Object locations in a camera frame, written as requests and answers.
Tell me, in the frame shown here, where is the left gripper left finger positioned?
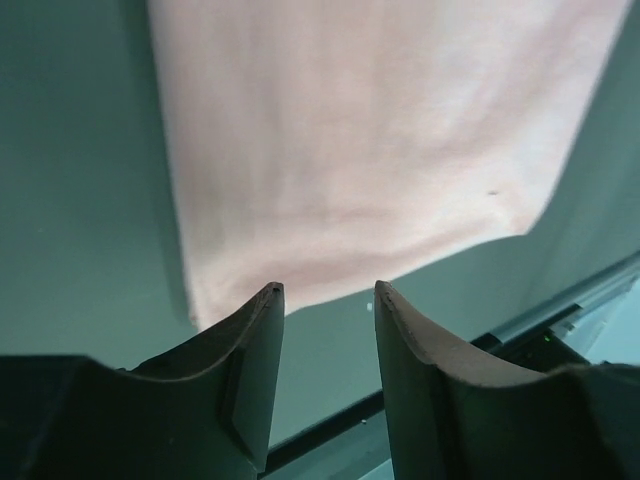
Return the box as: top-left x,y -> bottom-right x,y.
29,283 -> 284,479

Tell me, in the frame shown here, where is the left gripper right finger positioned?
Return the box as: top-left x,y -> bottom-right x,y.
374,281 -> 639,479

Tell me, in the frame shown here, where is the pink t shirt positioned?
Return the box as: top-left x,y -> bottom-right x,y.
148,1 -> 631,329

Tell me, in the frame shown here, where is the aluminium rail front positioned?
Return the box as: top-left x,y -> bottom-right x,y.
490,274 -> 638,345

